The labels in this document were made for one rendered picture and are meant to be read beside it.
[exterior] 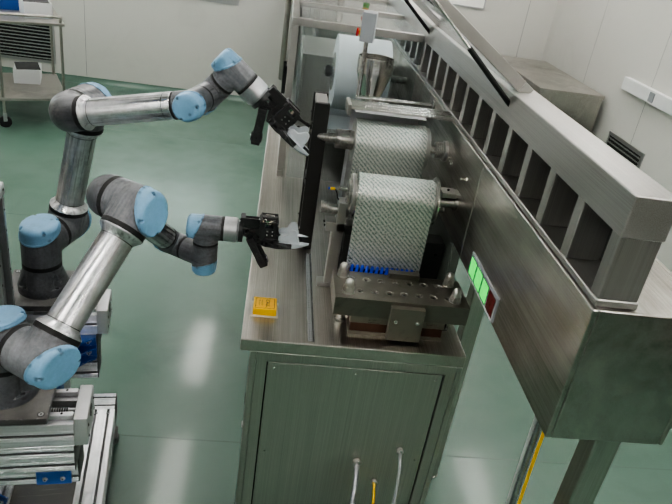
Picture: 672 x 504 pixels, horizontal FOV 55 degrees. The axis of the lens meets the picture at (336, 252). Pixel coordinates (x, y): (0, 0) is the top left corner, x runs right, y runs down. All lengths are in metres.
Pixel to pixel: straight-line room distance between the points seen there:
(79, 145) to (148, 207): 0.52
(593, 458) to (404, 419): 0.69
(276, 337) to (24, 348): 0.66
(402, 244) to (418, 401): 0.48
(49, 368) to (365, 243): 0.96
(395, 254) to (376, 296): 0.20
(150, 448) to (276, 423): 0.88
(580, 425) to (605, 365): 0.15
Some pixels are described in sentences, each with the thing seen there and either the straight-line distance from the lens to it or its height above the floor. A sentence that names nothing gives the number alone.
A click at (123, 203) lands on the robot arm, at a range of 1.65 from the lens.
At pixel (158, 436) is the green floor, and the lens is 2.85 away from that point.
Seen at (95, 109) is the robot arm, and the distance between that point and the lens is 1.87.
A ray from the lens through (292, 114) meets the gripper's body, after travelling 1.86.
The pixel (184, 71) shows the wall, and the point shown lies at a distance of 7.60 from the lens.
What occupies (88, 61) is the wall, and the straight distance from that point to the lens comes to 7.81.
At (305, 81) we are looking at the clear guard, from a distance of 2.87.
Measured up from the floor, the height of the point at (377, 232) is 1.15.
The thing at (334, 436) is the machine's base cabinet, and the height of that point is 0.56.
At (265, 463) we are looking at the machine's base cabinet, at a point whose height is 0.42.
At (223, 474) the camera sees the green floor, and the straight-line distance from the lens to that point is 2.71.
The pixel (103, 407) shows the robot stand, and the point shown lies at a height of 0.23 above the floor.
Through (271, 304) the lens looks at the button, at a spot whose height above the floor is 0.92.
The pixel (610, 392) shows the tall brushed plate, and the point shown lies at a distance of 1.35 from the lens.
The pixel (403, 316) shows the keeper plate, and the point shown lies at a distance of 1.88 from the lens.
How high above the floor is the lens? 1.98
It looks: 27 degrees down
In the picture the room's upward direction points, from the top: 9 degrees clockwise
